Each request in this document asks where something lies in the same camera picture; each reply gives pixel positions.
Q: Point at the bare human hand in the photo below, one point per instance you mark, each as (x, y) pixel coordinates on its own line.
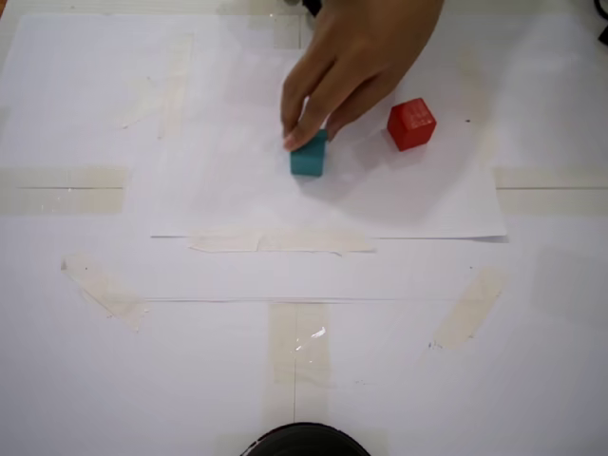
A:
(361, 57)

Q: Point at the red cube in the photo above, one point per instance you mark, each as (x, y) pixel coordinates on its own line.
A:
(411, 128)

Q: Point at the black rounded camera base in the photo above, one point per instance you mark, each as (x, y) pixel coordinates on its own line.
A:
(309, 442)

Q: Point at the beige masking tape strip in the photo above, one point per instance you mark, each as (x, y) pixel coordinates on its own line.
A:
(71, 190)
(299, 342)
(551, 190)
(468, 309)
(104, 290)
(485, 142)

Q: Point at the teal blue cube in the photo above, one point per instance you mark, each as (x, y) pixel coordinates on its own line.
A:
(309, 161)

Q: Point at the white paper sheet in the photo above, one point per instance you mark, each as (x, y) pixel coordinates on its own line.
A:
(237, 199)

